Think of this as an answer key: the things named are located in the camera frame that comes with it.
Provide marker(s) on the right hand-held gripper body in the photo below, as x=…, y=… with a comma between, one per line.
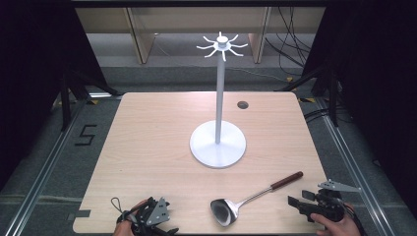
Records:
x=329, y=203

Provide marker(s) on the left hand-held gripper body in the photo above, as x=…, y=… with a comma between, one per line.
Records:
x=156, y=213

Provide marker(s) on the white hook rack stand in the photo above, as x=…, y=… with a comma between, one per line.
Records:
x=218, y=98

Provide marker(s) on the person's right hand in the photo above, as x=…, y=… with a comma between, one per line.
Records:
x=337, y=226

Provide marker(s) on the person's left hand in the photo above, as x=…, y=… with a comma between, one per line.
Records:
x=122, y=228

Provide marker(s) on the black tape strip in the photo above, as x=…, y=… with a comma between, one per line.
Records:
x=80, y=214

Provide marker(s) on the black metal stand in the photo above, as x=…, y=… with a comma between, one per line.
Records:
x=331, y=91
x=67, y=95

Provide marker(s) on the round table grommet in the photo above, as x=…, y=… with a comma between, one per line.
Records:
x=242, y=105

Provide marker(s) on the black curtain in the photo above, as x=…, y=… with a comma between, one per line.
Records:
x=29, y=82
x=380, y=91

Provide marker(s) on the light wooden cabinet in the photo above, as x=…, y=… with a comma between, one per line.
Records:
x=196, y=19

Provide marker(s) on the aluminium floor rail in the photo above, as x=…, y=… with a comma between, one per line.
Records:
x=357, y=177
x=46, y=170

